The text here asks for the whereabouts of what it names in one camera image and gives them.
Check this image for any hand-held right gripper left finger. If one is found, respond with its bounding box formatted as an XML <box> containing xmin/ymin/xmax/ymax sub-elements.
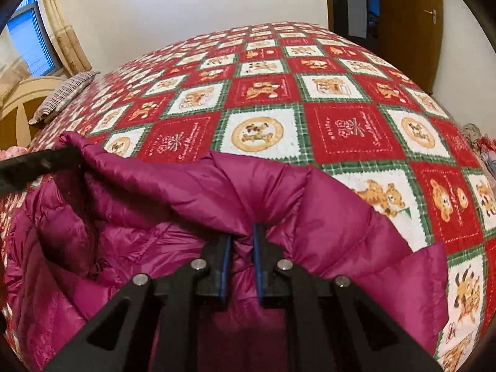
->
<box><xmin>44</xmin><ymin>234</ymin><xmax>235</xmax><ymax>372</ymax></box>

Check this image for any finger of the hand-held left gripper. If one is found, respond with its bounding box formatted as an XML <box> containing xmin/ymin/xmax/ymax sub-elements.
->
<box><xmin>0</xmin><ymin>145</ymin><xmax>84</xmax><ymax>195</ymax></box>

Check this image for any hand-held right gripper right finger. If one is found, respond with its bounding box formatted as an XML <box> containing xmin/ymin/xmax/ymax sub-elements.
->
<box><xmin>252</xmin><ymin>223</ymin><xmax>444</xmax><ymax>372</ymax></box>

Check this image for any magenta down jacket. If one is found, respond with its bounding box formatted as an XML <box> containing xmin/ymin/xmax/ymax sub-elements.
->
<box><xmin>4</xmin><ymin>131</ymin><xmax>450</xmax><ymax>372</ymax></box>

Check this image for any pile of clothes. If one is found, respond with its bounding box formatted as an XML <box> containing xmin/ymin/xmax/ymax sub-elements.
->
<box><xmin>460</xmin><ymin>123</ymin><xmax>496</xmax><ymax>188</ymax></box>

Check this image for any pink cloth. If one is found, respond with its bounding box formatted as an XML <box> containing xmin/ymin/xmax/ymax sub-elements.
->
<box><xmin>0</xmin><ymin>145</ymin><xmax>31</xmax><ymax>160</ymax></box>

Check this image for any cream wooden headboard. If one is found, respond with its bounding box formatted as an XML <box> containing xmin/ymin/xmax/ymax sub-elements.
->
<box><xmin>0</xmin><ymin>75</ymin><xmax>72</xmax><ymax>152</ymax></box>

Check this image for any striped pillow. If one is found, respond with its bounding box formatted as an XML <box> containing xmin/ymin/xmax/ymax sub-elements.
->
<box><xmin>29</xmin><ymin>70</ymin><xmax>100</xmax><ymax>125</ymax></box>

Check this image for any window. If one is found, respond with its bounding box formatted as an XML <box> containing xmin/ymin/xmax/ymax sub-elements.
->
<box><xmin>6</xmin><ymin>0</ymin><xmax>60</xmax><ymax>79</ymax></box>

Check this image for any beige curtain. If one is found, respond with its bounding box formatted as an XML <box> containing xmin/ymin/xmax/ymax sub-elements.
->
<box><xmin>37</xmin><ymin>0</ymin><xmax>94</xmax><ymax>77</ymax></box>

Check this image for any red checkered printed blanket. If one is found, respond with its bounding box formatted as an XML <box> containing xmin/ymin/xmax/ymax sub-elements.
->
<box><xmin>0</xmin><ymin>21</ymin><xmax>496</xmax><ymax>372</ymax></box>

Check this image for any brown wooden door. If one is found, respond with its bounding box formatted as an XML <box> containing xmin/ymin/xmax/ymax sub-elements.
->
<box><xmin>377</xmin><ymin>0</ymin><xmax>444</xmax><ymax>94</ymax></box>

